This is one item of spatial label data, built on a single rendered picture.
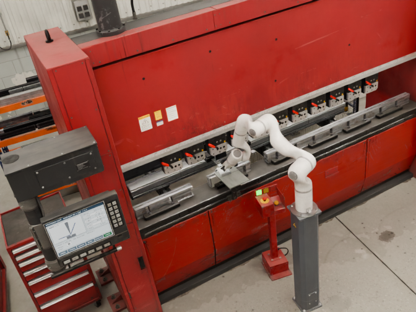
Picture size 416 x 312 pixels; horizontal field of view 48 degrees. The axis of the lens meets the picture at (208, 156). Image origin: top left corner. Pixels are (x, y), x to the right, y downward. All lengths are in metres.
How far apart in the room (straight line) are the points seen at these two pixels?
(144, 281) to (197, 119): 1.35
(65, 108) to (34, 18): 4.54
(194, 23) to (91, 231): 1.51
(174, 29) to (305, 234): 1.68
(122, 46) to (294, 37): 1.38
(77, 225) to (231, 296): 1.79
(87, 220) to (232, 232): 1.62
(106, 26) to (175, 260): 1.95
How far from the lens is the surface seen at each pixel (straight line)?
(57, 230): 2.82
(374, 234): 4.69
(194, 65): 3.33
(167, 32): 3.17
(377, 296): 4.18
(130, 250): 3.56
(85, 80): 2.86
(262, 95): 3.73
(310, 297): 3.91
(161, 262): 3.90
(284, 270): 4.29
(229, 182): 3.68
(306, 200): 3.25
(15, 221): 3.99
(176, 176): 3.96
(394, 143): 4.91
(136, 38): 3.10
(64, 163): 2.63
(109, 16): 3.10
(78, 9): 7.24
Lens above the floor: 3.17
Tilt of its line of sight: 32 degrees down
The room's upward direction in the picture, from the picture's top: 9 degrees counter-clockwise
